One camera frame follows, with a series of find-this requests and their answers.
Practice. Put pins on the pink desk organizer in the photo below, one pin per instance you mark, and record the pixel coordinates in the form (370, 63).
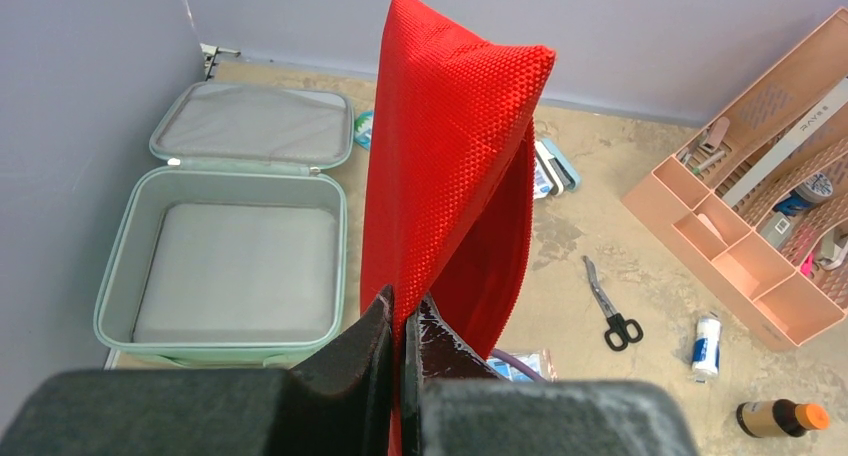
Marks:
(680, 200)

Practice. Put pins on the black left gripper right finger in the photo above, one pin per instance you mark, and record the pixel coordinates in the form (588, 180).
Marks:
(454, 403)

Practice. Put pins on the white blue bandage roll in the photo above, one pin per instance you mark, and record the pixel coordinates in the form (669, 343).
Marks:
(706, 348)

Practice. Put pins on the blue white wipes packet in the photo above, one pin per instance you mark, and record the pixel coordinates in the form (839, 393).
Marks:
(363, 128)

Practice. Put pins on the black handled medical scissors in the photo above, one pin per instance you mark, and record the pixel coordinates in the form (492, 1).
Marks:
(621, 332)

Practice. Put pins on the clear zip bag of pads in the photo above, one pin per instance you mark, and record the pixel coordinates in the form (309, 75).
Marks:
(523, 366)

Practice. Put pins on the mint green storage case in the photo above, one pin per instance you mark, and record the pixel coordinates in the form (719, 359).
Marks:
(233, 250)

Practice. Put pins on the brown bottle orange cap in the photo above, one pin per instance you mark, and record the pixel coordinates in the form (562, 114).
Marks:
(781, 418)

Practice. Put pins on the grey box in organizer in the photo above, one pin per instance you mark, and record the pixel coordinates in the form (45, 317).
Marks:
(777, 229)

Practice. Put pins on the red first aid pouch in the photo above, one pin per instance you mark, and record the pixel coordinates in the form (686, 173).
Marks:
(448, 204)

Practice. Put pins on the pink marker in organizer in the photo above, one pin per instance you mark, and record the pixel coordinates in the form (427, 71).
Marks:
(807, 266)

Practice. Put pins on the white folder in organizer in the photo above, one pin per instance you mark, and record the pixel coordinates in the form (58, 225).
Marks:
(800, 132)

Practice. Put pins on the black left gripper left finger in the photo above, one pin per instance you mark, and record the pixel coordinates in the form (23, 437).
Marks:
(336, 402)

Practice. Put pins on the blue white stapler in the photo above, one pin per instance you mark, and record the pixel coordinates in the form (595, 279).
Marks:
(553, 173)

